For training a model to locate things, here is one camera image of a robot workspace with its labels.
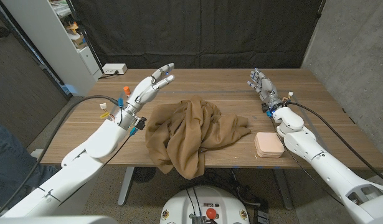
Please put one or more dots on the brown fabric jacket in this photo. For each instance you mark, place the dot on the brown fabric jacket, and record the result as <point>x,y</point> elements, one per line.
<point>185,137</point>

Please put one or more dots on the person in blue jeans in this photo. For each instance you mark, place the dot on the person in blue jeans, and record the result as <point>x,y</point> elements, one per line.
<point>7,161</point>

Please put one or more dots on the cardboard box on shelf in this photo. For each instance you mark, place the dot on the cardboard box on shelf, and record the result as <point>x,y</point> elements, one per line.
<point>78,41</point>

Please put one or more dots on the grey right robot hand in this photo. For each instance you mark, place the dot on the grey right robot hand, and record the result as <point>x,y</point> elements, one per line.
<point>267,88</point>

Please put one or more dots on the yellow toy on shelf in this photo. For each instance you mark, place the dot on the yellow toy on shelf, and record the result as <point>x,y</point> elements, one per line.
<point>72,27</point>

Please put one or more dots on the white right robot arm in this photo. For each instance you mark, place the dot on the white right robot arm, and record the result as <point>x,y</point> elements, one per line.
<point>309,146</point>

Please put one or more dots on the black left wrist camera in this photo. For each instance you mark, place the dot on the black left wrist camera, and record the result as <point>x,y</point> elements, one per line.
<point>140,123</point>

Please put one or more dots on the grey table leg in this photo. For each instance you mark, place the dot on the grey table leg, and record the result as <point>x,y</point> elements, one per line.
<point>125,186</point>
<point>283,193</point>

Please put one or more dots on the white shelf cabinet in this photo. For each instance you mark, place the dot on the white shelf cabinet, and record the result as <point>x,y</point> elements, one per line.
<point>54,46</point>

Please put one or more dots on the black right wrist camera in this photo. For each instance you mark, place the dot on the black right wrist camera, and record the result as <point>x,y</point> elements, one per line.
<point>265,107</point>

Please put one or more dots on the white power strip box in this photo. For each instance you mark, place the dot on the white power strip box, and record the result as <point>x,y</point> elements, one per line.
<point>115,68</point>

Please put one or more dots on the black backdrop curtain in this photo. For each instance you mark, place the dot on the black backdrop curtain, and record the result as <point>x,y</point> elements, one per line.
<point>194,31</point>

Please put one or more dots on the black round floor device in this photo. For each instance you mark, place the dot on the black round floor device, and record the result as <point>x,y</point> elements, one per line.
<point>143,175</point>

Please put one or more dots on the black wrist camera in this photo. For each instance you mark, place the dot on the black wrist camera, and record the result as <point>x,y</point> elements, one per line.
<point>265,107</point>
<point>140,123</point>

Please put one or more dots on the orange capped glue stick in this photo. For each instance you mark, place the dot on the orange capped glue stick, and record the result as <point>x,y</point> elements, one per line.
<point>126,90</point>

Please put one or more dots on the red emergency stop button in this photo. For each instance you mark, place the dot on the red emergency stop button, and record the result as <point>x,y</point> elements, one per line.
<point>211,213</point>

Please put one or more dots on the black backdrop stand pole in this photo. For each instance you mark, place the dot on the black backdrop stand pole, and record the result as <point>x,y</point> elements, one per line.
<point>86,37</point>
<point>320,9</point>

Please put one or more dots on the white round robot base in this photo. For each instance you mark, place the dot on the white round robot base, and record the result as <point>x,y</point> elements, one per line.
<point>203,199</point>

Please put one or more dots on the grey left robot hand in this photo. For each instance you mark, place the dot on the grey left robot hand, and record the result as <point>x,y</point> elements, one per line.
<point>144,91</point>

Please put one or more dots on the black power adapter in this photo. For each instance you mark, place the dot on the black power adapter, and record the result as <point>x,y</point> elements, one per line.
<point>261,214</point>

